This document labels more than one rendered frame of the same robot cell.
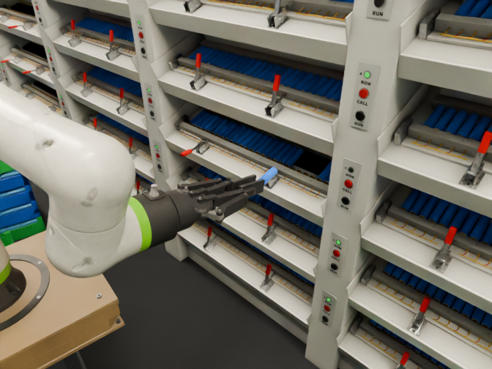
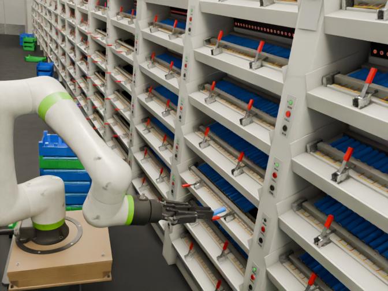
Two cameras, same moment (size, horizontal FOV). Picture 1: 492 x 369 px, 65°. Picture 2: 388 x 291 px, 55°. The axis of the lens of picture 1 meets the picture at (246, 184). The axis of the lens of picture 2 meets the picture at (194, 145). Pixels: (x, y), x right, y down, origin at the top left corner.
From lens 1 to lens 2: 0.53 m
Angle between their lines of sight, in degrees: 20
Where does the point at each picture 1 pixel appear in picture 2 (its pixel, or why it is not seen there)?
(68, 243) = (92, 205)
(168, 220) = (144, 212)
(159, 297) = (144, 283)
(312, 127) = (253, 188)
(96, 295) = (101, 253)
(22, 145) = (89, 156)
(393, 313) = not seen: outside the picture
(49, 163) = (96, 167)
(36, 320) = (66, 255)
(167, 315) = not seen: outside the picture
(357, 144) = (269, 205)
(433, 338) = not seen: outside the picture
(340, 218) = (257, 252)
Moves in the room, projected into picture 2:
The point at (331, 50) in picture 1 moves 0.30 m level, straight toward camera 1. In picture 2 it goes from (264, 146) to (218, 176)
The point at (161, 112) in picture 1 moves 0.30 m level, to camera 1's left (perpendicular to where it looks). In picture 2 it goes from (181, 156) to (125, 141)
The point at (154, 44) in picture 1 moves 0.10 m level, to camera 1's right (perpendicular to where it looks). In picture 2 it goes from (186, 115) to (207, 119)
